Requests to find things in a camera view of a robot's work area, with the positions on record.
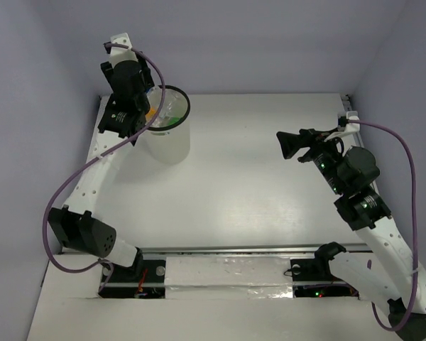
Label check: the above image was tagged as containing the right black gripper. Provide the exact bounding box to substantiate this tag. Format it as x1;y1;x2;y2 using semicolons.
276;126;346;195

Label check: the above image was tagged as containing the clear bottle yellow cap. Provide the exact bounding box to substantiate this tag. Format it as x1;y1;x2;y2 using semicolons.
146;109;156;121

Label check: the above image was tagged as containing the clear bottle blue label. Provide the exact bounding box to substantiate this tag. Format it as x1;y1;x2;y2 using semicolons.
147;86;186;128

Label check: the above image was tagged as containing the green plastic bottle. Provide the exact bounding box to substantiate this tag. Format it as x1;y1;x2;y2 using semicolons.
169;117;183;125

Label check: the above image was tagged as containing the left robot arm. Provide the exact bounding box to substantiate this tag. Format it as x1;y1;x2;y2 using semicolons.
48;58;154;281

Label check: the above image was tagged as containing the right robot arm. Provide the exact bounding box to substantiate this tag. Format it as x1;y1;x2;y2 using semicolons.
276;129;426;340

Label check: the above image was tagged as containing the white bin black rim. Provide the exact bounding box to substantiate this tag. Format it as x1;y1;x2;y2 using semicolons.
142;85;191;164

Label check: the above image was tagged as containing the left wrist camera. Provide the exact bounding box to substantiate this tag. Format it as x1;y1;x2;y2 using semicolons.
104;33;137;67

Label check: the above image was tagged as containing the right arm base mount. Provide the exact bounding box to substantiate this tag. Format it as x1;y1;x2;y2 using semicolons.
283;242;359;298

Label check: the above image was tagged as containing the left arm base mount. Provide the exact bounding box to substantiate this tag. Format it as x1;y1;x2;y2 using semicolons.
99;249;166;299

